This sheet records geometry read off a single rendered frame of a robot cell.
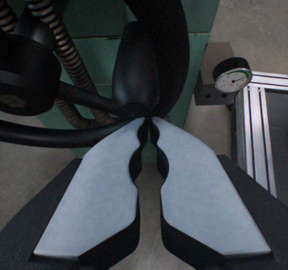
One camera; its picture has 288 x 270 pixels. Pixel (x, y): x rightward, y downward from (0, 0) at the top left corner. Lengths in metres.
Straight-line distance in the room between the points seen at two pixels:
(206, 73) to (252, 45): 1.14
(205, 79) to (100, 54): 0.21
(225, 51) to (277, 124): 0.54
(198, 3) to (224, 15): 1.42
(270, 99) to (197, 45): 0.68
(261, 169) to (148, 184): 0.46
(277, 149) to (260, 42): 0.89
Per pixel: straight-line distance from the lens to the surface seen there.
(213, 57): 0.48
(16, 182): 1.16
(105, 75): 0.45
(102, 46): 0.39
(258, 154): 0.85
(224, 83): 0.39
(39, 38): 0.22
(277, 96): 1.05
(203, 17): 0.37
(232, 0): 1.94
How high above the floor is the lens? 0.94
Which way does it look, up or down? 62 degrees down
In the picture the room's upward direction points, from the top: 5 degrees counter-clockwise
